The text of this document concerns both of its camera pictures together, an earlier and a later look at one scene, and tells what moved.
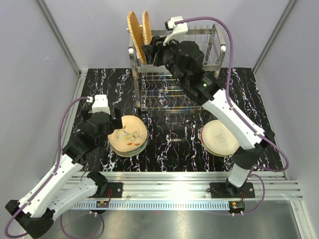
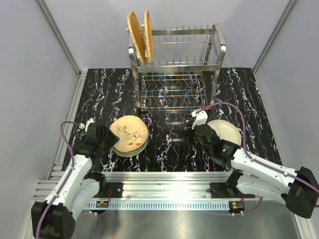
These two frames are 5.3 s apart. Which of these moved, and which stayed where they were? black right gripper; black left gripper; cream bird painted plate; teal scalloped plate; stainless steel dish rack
Moved: black right gripper; black left gripper
Stayed: stainless steel dish rack; teal scalloped plate; cream bird painted plate
